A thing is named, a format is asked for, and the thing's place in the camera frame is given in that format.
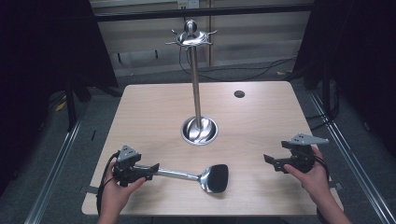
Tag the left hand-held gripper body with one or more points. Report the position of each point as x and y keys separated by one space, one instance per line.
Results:
x=126 y=169

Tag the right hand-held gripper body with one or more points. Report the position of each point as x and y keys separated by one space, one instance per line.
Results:
x=300 y=154

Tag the stainless steel spatula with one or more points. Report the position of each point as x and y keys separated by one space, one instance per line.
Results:
x=214 y=178

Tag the person's left hand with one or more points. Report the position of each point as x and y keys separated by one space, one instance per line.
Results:
x=116 y=196

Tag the person's right hand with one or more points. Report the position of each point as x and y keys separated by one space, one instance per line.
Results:
x=314 y=182

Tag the black round table grommet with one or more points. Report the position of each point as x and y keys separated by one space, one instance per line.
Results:
x=239 y=94

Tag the stainless steel utensil rack stand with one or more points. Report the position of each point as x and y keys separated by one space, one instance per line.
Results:
x=196 y=93

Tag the yellow tape piece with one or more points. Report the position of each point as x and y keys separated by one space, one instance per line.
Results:
x=60 y=106

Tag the black curtain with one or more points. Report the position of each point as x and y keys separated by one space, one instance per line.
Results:
x=37 y=62
x=358 y=62

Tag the black horizontal bar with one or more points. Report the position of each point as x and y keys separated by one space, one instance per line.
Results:
x=202 y=13

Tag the grey table bracket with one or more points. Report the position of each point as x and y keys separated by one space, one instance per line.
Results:
x=336 y=186
x=91 y=189

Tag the metal floor rail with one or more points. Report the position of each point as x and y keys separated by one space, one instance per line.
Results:
x=351 y=161
x=53 y=174

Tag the white wall outlet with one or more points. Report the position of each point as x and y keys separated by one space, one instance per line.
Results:
x=188 y=3

